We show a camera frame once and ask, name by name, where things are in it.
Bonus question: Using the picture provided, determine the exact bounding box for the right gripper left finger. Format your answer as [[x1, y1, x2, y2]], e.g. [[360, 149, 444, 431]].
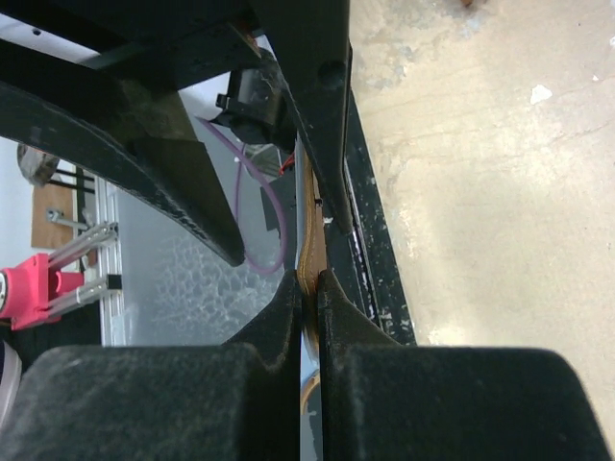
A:
[[1, 272, 302, 460]]

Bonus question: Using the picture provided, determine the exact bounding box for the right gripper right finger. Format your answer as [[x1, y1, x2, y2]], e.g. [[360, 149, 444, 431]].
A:
[[318, 271, 610, 460]]

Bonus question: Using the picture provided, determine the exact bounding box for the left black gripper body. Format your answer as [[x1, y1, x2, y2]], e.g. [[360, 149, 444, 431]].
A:
[[1, 1, 269, 96]]

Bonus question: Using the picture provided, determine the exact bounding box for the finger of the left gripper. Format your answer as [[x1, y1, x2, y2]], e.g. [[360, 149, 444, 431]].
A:
[[1, 80, 244, 266], [250, 1, 353, 234]]

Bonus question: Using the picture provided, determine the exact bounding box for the brown leather card holder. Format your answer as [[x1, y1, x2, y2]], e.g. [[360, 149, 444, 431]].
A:
[[295, 147, 328, 361]]

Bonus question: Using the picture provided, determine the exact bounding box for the pink tool with rods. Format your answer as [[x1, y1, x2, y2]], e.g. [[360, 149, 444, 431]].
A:
[[1, 222, 122, 330]]

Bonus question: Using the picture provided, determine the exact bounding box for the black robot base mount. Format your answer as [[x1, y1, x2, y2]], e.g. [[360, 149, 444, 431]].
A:
[[271, 92, 416, 346]]

